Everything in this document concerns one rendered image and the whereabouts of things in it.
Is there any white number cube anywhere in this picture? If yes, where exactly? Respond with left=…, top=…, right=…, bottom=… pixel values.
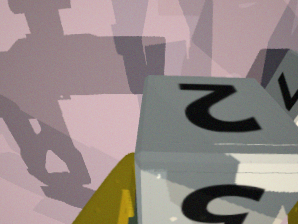
left=265, top=50, right=298, bottom=125
left=134, top=75, right=298, bottom=224

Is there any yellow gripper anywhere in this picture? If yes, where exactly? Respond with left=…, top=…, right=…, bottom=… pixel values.
left=72, top=152, right=298, bottom=224

